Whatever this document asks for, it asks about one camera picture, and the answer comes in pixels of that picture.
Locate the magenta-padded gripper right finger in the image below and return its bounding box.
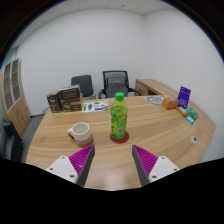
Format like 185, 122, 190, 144
131, 144, 181, 187

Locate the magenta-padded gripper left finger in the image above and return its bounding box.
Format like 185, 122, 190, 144
44, 144, 96, 187

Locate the green drink bottle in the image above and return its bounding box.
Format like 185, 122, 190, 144
109, 92, 129, 141

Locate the cream and brown mug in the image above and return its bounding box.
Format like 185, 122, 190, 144
67, 121, 95, 149

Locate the flat round red coaster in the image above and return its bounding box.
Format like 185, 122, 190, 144
109, 130, 130, 145

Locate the small blue packet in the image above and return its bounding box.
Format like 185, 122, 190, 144
185, 115, 196, 126

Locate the black sofa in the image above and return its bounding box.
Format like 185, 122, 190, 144
0, 119, 24, 163

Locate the small tan box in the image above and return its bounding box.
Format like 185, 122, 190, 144
175, 106, 189, 117

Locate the green packet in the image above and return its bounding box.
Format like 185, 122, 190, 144
185, 106, 200, 121

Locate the dark box with orange band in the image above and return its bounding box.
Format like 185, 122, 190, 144
59, 96, 84, 113

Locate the orange-brown box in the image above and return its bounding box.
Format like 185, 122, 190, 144
161, 97, 180, 111

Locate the small dark brown box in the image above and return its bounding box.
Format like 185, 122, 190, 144
46, 90, 63, 114

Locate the white printed leaflet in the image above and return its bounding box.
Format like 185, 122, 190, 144
81, 99, 110, 113

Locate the purple standing box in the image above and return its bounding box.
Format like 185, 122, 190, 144
177, 85, 192, 109

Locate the wooden shelf cabinet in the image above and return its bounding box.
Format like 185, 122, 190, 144
0, 58, 32, 138

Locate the wooden side desk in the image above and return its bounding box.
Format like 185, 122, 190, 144
134, 78, 181, 101

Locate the black mesh office chair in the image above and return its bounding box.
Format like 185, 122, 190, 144
97, 70, 143, 100

